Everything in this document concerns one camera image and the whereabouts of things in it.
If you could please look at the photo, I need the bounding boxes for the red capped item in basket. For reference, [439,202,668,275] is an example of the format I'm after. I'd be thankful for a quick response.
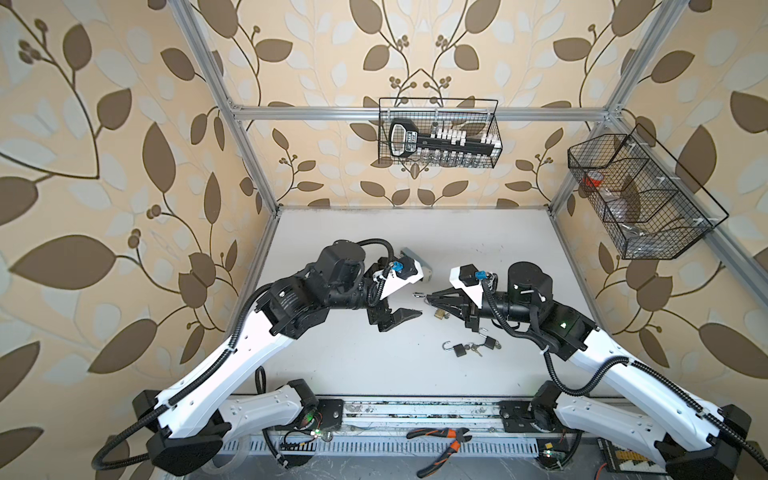
[583,170,604,191]

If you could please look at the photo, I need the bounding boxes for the keys between black padlocks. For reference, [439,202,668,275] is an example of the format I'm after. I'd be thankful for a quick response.
[465,343,482,356]

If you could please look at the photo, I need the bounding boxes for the orange black pliers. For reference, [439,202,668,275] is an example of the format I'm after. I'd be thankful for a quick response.
[406,426,473,479]

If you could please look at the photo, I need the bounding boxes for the black power distribution board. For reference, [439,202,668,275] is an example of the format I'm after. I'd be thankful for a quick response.
[597,438,666,475]

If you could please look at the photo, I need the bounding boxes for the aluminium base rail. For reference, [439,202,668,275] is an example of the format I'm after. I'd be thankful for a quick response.
[227,394,637,457]

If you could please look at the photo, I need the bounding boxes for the wire basket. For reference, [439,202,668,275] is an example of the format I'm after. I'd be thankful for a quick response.
[567,124,729,260]
[378,96,503,169]

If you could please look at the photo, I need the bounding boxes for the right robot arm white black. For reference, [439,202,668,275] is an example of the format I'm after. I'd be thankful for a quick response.
[425,261,767,479]

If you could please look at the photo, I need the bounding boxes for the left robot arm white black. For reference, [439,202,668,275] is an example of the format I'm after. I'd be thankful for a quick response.
[91,238,424,476]

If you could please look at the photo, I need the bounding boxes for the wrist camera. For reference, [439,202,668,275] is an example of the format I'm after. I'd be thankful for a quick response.
[449,264,488,307]
[373,256,423,300]

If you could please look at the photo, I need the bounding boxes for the brass padlock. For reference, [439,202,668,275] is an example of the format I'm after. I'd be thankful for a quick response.
[434,308,450,320]

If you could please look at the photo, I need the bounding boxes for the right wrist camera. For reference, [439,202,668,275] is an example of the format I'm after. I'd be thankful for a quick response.
[449,264,488,307]

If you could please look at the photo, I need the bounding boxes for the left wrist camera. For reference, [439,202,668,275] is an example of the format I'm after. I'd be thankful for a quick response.
[373,256,423,300]

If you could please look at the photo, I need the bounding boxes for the black socket tool set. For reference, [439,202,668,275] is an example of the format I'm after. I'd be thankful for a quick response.
[383,118,503,159]

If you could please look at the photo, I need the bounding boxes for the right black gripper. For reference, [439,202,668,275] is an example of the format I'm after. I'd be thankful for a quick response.
[431,284,534,332]

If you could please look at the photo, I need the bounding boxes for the right wire basket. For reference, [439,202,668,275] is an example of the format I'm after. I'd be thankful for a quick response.
[567,124,729,260]

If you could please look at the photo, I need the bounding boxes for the back wire basket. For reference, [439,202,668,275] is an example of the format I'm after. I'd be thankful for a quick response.
[378,96,503,169]

